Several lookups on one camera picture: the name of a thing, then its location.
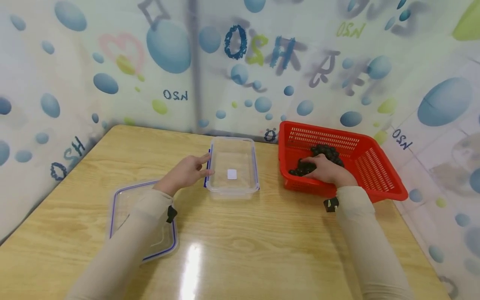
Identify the person's right hand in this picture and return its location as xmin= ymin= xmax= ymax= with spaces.
xmin=300 ymin=153 xmax=358 ymax=188

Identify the person's left hand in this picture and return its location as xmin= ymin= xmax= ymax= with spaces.
xmin=153 ymin=153 xmax=215 ymax=197

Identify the pile of black pellets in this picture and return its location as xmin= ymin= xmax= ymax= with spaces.
xmin=288 ymin=144 xmax=345 ymax=177

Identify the clear plastic food container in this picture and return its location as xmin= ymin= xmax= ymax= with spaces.
xmin=203 ymin=136 xmax=260 ymax=200

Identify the person's right forearm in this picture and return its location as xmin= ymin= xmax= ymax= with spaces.
xmin=335 ymin=185 xmax=415 ymax=300

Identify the person's left forearm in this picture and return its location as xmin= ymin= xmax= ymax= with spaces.
xmin=65 ymin=188 xmax=174 ymax=300

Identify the red plastic basket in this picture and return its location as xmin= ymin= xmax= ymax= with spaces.
xmin=277 ymin=121 xmax=409 ymax=203

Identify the clear lid with blue rim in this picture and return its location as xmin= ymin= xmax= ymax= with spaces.
xmin=108 ymin=180 xmax=178 ymax=264

